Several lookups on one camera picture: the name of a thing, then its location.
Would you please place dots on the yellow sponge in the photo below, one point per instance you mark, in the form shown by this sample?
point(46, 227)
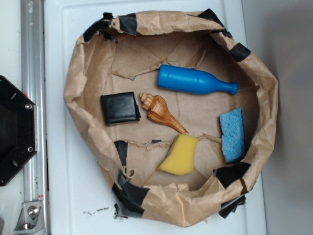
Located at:
point(180, 157)

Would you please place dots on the blue sponge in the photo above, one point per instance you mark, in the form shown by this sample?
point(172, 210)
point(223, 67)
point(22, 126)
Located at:
point(233, 136)

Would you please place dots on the wooden conch shell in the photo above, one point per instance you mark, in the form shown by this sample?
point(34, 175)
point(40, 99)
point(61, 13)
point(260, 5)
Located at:
point(158, 112)

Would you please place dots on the brown paper bin with tape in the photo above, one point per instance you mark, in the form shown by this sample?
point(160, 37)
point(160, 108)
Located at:
point(124, 54)

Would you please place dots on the black square block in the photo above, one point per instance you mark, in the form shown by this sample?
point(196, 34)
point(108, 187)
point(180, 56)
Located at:
point(119, 108)

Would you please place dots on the blue plastic bottle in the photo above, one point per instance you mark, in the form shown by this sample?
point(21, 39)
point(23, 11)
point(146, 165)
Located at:
point(192, 81)

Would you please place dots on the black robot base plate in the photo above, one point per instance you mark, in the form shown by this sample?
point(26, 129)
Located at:
point(17, 130)

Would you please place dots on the aluminium rail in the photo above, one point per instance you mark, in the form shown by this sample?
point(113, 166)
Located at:
point(33, 83)

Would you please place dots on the metal corner bracket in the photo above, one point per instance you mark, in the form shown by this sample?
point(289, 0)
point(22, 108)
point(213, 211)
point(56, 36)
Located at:
point(31, 220)

